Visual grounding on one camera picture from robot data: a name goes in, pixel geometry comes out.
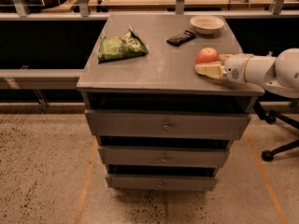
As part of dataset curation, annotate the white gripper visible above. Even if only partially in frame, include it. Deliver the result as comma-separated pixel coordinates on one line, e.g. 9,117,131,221
194,53,252,83

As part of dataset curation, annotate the red apple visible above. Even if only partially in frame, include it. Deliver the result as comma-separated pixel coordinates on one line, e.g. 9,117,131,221
195,48,219,64

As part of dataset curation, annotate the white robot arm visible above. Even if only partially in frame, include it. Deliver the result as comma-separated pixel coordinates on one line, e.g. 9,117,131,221
194,49,299,98

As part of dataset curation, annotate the dark rxbar chocolate bar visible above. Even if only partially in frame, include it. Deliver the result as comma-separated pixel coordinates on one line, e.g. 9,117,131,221
166,30,195,47

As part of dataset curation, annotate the white bowl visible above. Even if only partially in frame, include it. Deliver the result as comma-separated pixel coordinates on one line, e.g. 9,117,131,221
191,16,224,35

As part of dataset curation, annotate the black office chair base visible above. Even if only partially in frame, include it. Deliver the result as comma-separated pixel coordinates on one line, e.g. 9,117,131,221
252,100,299,162

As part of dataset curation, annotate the grey drawer cabinet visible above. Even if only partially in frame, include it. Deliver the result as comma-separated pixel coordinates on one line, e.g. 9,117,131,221
77,15,263,178

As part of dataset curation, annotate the middle grey drawer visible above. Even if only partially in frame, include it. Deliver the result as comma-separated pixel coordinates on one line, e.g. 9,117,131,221
99,146,229,168

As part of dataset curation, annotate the grey drawer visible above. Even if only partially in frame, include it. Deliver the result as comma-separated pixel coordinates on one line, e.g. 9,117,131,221
106,174,218,191
85,109,250,140
99,146,229,168

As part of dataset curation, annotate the green chip bag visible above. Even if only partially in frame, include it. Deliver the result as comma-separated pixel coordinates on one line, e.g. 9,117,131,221
97,27,149,63

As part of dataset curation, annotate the top grey drawer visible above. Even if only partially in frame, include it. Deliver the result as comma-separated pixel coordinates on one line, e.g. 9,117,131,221
85,109,250,140

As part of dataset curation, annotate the bottom grey drawer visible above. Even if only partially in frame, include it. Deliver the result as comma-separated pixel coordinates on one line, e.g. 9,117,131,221
106,174,218,191

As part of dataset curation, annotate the metal railing frame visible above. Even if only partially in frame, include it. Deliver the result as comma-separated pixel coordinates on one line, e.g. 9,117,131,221
0,0,299,21

